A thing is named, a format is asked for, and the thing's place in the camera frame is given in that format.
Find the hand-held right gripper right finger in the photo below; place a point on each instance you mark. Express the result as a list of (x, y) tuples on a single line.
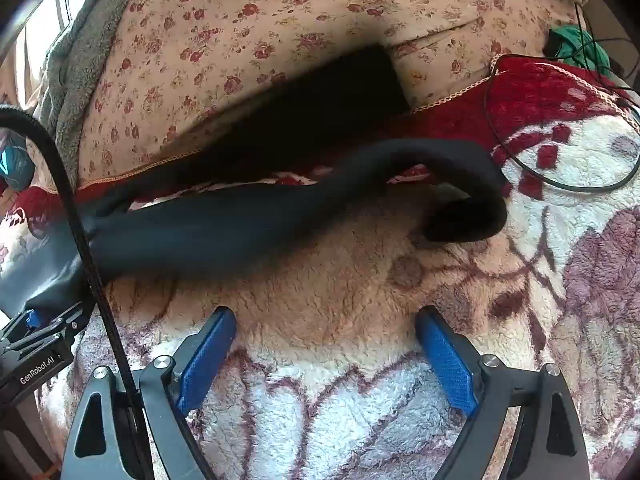
[(445, 365)]

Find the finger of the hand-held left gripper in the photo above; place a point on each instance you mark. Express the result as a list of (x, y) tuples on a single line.
[(32, 318)]

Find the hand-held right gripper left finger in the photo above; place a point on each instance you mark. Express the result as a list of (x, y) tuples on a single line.
[(207, 360)]

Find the black knit beanie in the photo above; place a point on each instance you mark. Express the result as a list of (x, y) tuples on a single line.
[(225, 230)]

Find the red white floral blanket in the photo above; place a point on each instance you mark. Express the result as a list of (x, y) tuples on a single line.
[(325, 300)]

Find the dark teal bag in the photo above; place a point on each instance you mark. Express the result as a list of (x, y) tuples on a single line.
[(15, 165)]

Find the grey fleece garment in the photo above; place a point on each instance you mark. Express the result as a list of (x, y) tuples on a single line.
[(85, 60)]

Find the pink floral quilt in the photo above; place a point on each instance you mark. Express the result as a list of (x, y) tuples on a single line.
[(250, 20)]

